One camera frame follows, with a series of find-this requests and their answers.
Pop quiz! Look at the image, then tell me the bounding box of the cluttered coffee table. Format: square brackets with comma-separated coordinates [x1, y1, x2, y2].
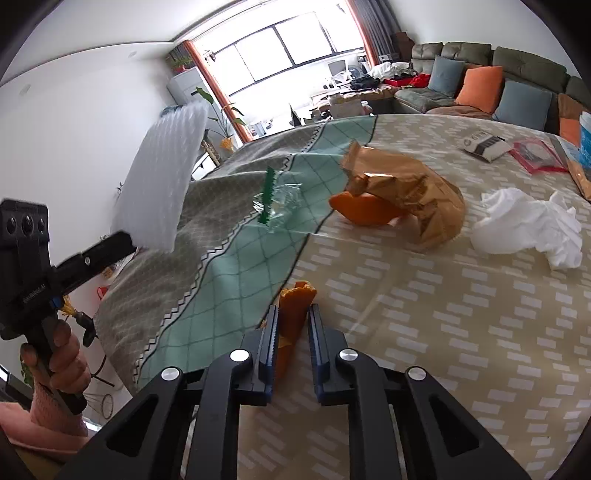
[295, 92, 370, 125]

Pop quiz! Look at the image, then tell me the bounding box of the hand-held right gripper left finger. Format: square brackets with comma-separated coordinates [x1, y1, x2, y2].
[55, 305, 280, 480]

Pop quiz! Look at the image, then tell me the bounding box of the person's left forearm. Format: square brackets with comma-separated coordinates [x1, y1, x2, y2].
[0, 383, 90, 462]

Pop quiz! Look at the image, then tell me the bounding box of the brown paper shopping bag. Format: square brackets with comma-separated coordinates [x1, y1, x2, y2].
[329, 99, 365, 120]

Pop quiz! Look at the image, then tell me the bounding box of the tall leafy plant yellow pot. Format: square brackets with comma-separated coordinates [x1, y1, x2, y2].
[193, 87, 247, 151]

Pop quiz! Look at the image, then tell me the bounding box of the dark wooden cabinet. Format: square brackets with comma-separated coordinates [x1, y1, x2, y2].
[392, 31, 415, 61]

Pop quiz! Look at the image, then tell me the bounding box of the large orange peel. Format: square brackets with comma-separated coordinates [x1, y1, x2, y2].
[329, 191, 409, 227]

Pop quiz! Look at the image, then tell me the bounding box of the blue cup with white lid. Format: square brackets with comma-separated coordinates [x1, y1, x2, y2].
[576, 111, 591, 169]

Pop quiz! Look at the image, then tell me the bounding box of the metal wire stand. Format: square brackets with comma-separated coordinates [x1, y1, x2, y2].
[83, 360, 121, 421]

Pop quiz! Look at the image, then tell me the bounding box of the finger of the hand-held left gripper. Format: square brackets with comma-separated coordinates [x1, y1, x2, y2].
[54, 231, 138, 296]

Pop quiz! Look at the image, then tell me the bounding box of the red square packet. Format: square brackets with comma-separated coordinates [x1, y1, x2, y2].
[509, 138, 570, 175]

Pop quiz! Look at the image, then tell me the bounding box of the crumpled brown bag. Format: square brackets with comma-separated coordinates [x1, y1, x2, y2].
[341, 141, 466, 252]

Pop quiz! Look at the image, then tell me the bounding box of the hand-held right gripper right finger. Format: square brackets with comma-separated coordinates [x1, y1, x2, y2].
[308, 305, 532, 480]

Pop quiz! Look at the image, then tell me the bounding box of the yellow dried flowers black vase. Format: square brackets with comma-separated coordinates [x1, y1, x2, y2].
[58, 295, 98, 347]

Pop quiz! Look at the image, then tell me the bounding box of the white clothes pile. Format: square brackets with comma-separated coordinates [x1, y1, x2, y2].
[369, 62, 407, 79]

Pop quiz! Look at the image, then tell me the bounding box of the brown sofa back cover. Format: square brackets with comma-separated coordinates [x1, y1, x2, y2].
[556, 92, 591, 134]

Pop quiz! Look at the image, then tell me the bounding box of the brown sofa seat mat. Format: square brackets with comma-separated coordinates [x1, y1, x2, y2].
[425, 105, 492, 121]

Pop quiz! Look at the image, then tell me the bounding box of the blue-grey cushion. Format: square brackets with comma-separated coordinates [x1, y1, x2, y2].
[427, 55, 466, 97]
[492, 80, 553, 131]

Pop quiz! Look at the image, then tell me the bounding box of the orange cushion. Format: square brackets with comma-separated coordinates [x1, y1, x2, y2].
[455, 66, 505, 114]
[560, 117, 583, 146]

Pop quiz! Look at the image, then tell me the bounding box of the small potted plant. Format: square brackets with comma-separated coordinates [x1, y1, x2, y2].
[166, 48, 195, 72]

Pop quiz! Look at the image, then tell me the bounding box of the pale wooden branch decoration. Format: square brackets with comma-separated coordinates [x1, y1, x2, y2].
[201, 131, 220, 164]

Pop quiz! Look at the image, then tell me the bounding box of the large window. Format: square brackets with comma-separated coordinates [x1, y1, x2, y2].
[210, 14, 370, 97]

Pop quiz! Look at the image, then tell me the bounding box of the person's left hand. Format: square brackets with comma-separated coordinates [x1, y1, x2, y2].
[19, 319, 92, 407]

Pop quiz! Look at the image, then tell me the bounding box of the grey-green sofa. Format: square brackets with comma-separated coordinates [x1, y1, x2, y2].
[394, 41, 591, 134]

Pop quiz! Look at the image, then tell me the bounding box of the white tissue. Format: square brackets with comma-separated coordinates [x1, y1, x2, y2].
[470, 187, 583, 271]

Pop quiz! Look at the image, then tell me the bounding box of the gold foil wrapper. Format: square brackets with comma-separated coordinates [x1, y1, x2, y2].
[567, 159, 591, 201]

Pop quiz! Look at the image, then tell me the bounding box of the white foam net sleeve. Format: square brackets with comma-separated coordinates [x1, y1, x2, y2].
[111, 102, 209, 254]

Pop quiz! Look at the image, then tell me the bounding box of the clear green-printed plastic wrapper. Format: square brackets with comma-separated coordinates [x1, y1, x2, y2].
[252, 167, 305, 228]

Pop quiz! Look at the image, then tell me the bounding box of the white standing air conditioner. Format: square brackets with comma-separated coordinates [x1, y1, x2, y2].
[167, 67, 211, 109]

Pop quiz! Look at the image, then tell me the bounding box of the small orange peel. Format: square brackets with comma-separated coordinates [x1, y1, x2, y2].
[276, 281, 318, 379]

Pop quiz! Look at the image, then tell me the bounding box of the white office chair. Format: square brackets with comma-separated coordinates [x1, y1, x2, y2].
[323, 60, 352, 90]

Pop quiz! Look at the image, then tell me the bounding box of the black white snack wrapper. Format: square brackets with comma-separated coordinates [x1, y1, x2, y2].
[462, 130, 513, 162]

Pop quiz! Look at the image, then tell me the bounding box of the orange grey curtain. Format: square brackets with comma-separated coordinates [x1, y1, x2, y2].
[346, 0, 402, 63]
[182, 39, 254, 141]

